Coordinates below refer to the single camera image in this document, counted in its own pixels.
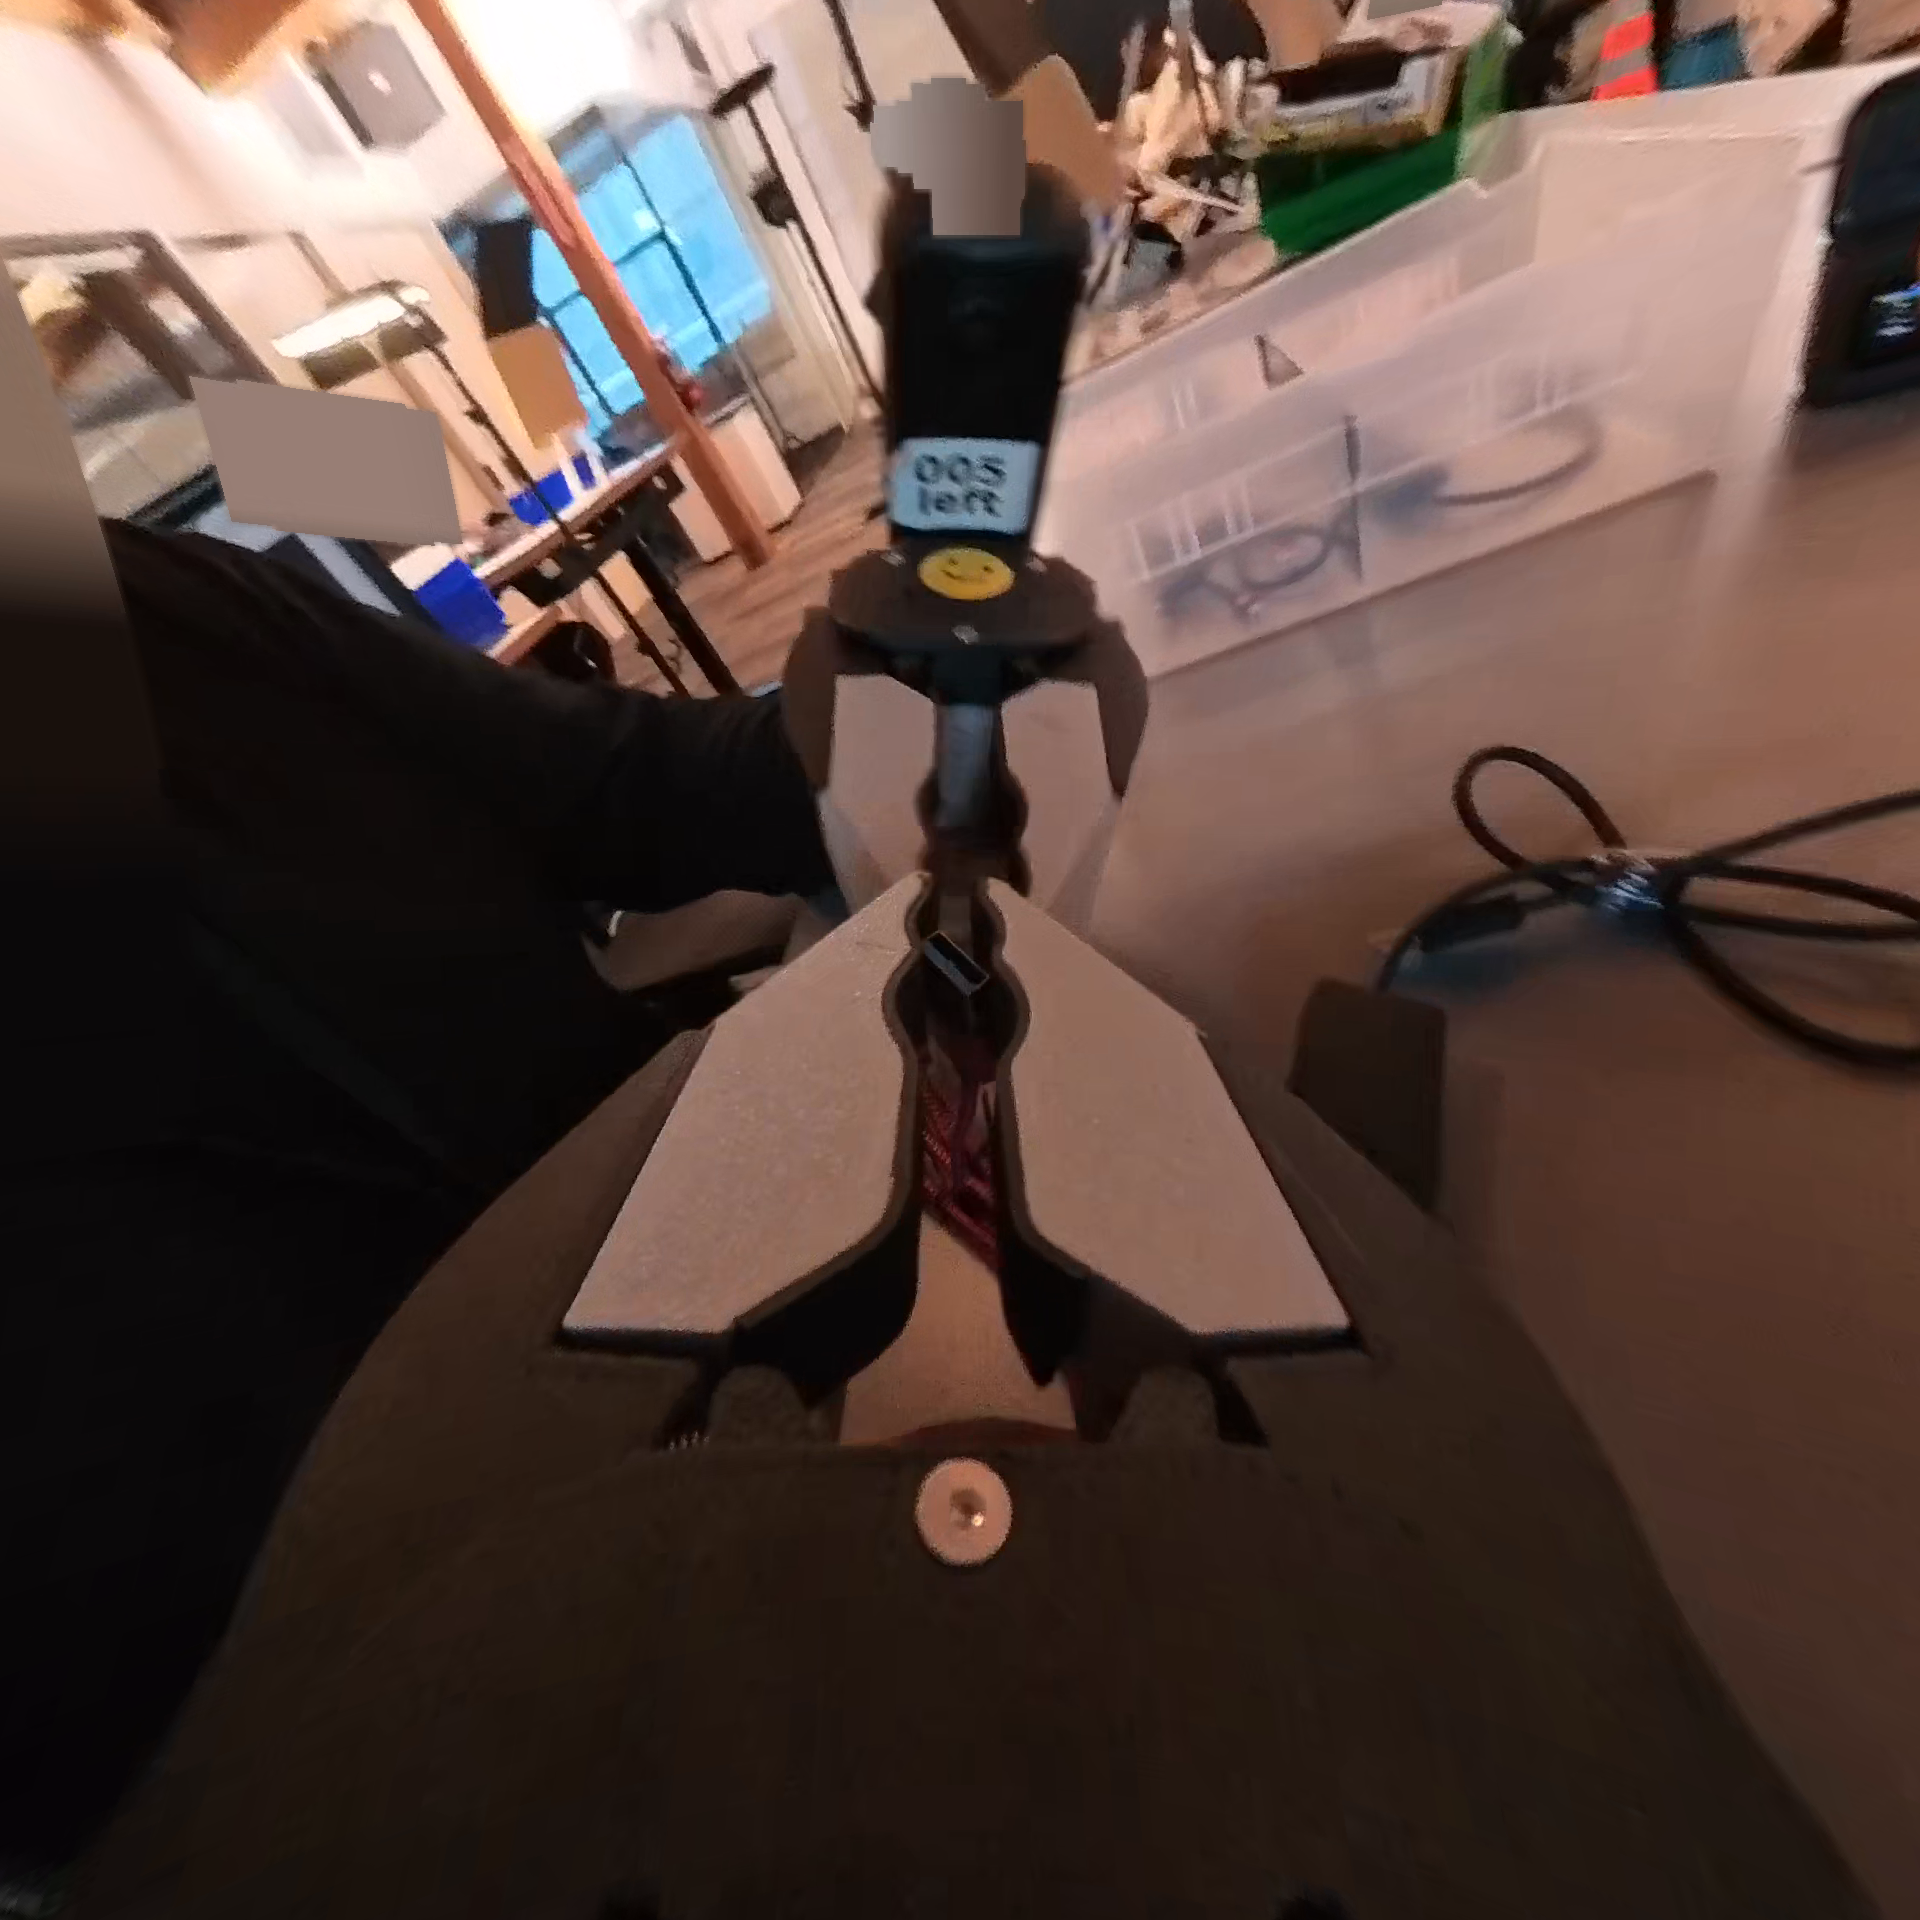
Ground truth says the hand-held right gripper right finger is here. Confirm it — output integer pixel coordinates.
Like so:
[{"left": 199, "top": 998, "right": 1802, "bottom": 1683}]
[{"left": 987, "top": 883, "right": 1355, "bottom": 1385}]

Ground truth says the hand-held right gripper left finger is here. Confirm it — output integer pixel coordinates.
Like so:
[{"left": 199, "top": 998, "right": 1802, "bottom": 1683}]
[{"left": 559, "top": 873, "right": 933, "bottom": 1408}]

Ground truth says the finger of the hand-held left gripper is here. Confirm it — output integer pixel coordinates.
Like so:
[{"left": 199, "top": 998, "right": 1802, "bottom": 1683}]
[
  {"left": 817, "top": 680, "right": 943, "bottom": 921},
  {"left": 1001, "top": 681, "right": 1124, "bottom": 902}
]

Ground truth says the magenta braided usb cable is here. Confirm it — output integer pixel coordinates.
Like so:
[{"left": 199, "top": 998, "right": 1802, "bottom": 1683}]
[{"left": 911, "top": 929, "right": 1010, "bottom": 1281}]

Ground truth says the clear plastic box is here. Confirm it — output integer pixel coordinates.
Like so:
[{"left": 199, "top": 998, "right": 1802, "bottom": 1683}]
[{"left": 1035, "top": 67, "right": 1863, "bottom": 681}]

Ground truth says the black usb cable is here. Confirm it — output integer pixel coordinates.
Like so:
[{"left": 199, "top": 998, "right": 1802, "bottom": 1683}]
[{"left": 1371, "top": 746, "right": 1920, "bottom": 1070}]

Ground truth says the person's left forearm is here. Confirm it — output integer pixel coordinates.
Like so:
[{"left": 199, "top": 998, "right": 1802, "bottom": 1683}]
[{"left": 106, "top": 516, "right": 834, "bottom": 939}]

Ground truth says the white cabinet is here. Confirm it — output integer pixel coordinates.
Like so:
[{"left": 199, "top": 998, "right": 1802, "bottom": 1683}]
[{"left": 681, "top": 405, "right": 804, "bottom": 565}]

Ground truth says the wooden work table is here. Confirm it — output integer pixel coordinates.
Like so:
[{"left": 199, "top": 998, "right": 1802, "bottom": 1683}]
[{"left": 450, "top": 442, "right": 706, "bottom": 693}]

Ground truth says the green crate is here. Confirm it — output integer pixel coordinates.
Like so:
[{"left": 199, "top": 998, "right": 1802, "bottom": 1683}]
[{"left": 1257, "top": 30, "right": 1509, "bottom": 260}]

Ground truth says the black square panel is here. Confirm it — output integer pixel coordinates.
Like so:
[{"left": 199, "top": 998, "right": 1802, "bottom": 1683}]
[{"left": 474, "top": 217, "right": 539, "bottom": 337}]

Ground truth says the person's dark clothing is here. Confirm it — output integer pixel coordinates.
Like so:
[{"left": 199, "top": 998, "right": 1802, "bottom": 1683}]
[{"left": 0, "top": 526, "right": 634, "bottom": 1893}]

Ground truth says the black screen device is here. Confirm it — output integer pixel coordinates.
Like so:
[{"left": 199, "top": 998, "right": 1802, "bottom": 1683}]
[{"left": 1797, "top": 67, "right": 1920, "bottom": 409}]

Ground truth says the wooden support post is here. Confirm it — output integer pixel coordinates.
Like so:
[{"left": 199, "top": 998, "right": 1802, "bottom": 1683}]
[{"left": 402, "top": 0, "right": 775, "bottom": 569}]

